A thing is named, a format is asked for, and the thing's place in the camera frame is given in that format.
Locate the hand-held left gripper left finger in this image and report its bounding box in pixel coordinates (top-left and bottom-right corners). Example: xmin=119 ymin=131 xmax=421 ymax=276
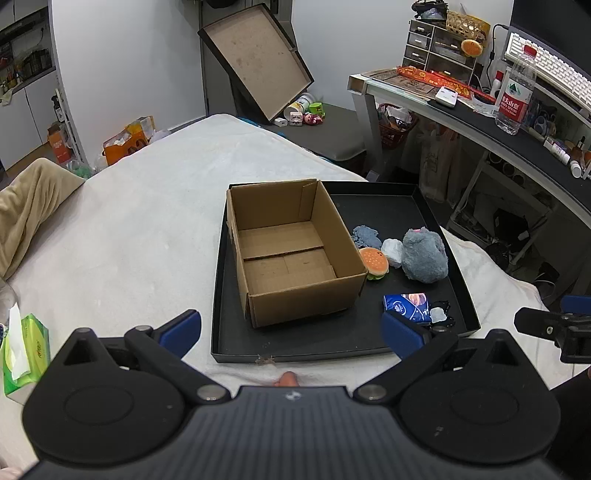
xmin=48 ymin=309 xmax=232 ymax=405

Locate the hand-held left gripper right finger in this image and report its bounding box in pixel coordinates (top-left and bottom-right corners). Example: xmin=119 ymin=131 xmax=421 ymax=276
xmin=353 ymin=310 xmax=540 ymax=402

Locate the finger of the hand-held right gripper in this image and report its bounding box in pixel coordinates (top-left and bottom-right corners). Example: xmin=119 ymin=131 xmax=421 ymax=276
xmin=514 ymin=307 xmax=591 ymax=337
xmin=560 ymin=295 xmax=591 ymax=316

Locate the burger plush toy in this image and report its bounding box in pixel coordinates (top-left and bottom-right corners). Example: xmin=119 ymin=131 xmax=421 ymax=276
xmin=359 ymin=247 xmax=390 ymax=281

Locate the grey-blue fluffy plush toy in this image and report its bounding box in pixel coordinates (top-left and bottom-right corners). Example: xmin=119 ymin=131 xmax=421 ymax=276
xmin=401 ymin=227 xmax=450 ymax=284

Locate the brown cardboard box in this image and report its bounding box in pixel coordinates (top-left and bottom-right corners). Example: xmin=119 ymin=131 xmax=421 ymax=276
xmin=226 ymin=179 xmax=369 ymax=329

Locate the black shallow tray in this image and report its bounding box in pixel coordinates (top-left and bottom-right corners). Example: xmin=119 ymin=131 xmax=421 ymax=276
xmin=211 ymin=181 xmax=481 ymax=363

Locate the white crumpled soft lump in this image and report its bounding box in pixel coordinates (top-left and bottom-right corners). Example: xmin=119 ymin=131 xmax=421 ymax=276
xmin=381 ymin=238 xmax=406 ymax=270

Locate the blue tissue packet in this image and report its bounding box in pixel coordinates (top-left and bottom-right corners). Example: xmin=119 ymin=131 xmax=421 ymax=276
xmin=382 ymin=294 xmax=433 ymax=325

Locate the blue denim heart cushion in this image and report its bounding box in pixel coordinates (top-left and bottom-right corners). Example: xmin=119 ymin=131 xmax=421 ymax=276
xmin=351 ymin=224 xmax=383 ymax=253

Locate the green tissue box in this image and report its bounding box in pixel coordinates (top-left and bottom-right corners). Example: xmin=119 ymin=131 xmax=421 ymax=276
xmin=2 ymin=302 xmax=51 ymax=407

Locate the black-topped desk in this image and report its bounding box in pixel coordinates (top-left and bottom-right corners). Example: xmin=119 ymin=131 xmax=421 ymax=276
xmin=348 ymin=68 xmax=591 ymax=259

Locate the cream tote bag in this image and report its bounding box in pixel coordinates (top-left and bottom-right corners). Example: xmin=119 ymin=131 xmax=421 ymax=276
xmin=417 ymin=128 xmax=463 ymax=205

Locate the beige blanket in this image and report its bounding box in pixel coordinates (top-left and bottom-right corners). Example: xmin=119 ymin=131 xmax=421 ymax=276
xmin=0 ymin=158 xmax=86 ymax=280

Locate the orange paper bag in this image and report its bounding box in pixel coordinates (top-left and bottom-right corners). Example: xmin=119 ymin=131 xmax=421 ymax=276
xmin=102 ymin=116 xmax=156 ymax=167

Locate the red plastic basket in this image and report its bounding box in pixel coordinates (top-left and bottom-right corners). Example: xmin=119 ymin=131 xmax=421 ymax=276
xmin=377 ymin=103 xmax=419 ymax=150

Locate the grey bench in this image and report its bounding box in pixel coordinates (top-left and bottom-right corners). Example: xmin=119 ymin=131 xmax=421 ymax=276
xmin=275 ymin=103 xmax=371 ymax=163

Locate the clear water bottle red label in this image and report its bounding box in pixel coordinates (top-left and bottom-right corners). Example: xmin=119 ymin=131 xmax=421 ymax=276
xmin=495 ymin=39 xmax=539 ymax=136

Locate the orange carton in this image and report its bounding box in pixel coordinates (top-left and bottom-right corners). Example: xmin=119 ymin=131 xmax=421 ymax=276
xmin=47 ymin=122 xmax=71 ymax=163

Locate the white keyboard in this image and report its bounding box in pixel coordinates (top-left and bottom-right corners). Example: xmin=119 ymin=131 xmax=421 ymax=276
xmin=503 ymin=31 xmax=591 ymax=105

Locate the red paper banner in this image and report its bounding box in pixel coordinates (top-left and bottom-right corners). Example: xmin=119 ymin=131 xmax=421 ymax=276
xmin=396 ymin=65 xmax=498 ymax=105

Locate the large brown box lid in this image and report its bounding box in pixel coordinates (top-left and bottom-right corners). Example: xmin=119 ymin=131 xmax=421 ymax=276
xmin=198 ymin=3 xmax=315 ymax=123

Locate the black computer monitor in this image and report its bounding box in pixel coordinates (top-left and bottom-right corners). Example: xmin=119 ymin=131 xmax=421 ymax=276
xmin=510 ymin=0 xmax=591 ymax=62

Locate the grey desktop drawer organizer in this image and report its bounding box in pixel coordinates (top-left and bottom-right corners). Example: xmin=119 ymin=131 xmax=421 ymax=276
xmin=402 ymin=19 xmax=482 ymax=77

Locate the woven bamboo basket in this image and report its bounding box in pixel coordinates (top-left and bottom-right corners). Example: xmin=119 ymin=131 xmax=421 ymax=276
xmin=445 ymin=10 xmax=491 ymax=45

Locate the black bag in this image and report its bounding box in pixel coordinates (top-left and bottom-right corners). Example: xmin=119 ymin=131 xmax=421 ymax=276
xmin=411 ymin=0 xmax=451 ymax=22

